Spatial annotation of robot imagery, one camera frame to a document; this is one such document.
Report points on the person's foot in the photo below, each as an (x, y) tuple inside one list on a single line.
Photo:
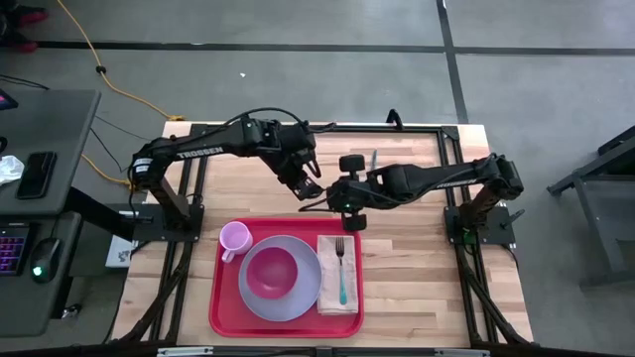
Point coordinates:
[(32, 17), (25, 47)]

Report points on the black aluminium table frame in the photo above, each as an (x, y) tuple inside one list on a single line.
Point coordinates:
[(412, 130)]

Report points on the white printed box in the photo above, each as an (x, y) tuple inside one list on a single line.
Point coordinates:
[(119, 253)]

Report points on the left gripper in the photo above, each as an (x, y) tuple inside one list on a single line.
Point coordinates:
[(297, 161)]

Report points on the grey metal stand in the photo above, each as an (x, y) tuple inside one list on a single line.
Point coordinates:
[(594, 233)]

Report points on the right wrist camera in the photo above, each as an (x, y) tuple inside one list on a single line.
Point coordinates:
[(336, 196)]

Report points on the magenta bowl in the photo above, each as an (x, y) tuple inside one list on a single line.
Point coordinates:
[(272, 273)]

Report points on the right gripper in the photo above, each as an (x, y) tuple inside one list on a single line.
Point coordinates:
[(358, 196)]

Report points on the pink ribbed mug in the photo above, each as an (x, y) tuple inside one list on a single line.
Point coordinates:
[(237, 238)]

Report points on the grey desk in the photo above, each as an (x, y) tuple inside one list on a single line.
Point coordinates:
[(59, 129)]

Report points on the black computer mouse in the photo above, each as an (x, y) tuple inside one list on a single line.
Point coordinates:
[(47, 258)]

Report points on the small metal caster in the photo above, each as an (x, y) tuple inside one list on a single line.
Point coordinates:
[(72, 311)]

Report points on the black smartphone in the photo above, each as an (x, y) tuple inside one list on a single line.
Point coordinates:
[(36, 176)]

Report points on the beige cloth napkin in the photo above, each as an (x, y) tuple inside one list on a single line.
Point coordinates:
[(328, 287)]

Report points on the red plastic tray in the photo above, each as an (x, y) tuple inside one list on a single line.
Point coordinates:
[(228, 317)]

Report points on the backlit keyboard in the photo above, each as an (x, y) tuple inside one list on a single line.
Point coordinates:
[(12, 248)]

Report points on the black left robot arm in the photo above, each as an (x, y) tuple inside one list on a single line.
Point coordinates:
[(198, 149)]

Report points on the white crumpled tissue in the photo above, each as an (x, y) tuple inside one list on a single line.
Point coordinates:
[(10, 171)]

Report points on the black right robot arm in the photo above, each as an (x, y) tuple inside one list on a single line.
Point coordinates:
[(446, 181)]

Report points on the lavender plate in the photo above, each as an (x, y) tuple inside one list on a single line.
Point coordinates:
[(302, 297)]

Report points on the black triangular frame bracket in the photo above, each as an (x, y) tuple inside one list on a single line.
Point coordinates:
[(393, 113)]

